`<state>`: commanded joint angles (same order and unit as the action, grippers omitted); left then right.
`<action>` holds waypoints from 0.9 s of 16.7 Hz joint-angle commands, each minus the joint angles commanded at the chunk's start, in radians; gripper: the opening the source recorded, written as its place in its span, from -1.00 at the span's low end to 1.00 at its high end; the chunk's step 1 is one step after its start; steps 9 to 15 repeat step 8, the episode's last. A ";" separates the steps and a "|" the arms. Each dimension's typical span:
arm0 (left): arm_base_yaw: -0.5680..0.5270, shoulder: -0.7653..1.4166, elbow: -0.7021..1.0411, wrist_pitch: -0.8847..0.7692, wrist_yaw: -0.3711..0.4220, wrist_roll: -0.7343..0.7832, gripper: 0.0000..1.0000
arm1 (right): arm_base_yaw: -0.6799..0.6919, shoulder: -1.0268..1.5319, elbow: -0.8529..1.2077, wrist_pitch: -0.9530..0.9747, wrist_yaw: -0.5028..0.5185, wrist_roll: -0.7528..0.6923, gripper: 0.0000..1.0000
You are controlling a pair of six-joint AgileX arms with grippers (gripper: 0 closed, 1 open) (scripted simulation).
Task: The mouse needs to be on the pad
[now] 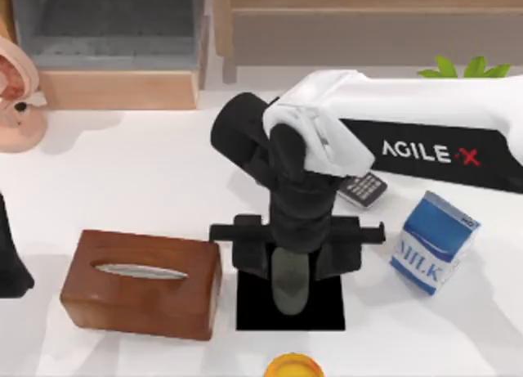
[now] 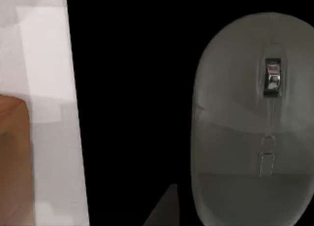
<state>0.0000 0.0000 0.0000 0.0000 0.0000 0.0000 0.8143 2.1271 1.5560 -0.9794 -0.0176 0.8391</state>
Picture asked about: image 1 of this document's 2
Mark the dark grey computer mouse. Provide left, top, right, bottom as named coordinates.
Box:
left=270, top=247, right=311, bottom=316

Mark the black square mat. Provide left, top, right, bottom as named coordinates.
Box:
left=236, top=266, right=346, bottom=332

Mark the black calculator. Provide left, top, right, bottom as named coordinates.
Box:
left=336, top=171, right=389, bottom=211

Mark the blue and white milk carton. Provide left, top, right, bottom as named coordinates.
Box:
left=388, top=190, right=482, bottom=299

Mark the orange round container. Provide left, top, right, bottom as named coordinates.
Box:
left=262, top=352, right=327, bottom=377

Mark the brown wooden tissue box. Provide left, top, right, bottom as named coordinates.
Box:
left=59, top=229, right=224, bottom=342

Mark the pale wooden drawer front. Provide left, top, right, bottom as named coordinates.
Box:
left=34, top=62, right=207, bottom=111

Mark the brown cupboard drawer front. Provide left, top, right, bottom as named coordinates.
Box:
left=230, top=7, right=523, bottom=68

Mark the green plant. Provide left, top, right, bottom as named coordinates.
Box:
left=417, top=55, right=512, bottom=80

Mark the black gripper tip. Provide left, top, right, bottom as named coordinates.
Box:
left=0, top=192, right=36, bottom=300

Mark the pink ear model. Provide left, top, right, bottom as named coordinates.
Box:
left=0, top=36, right=49, bottom=154

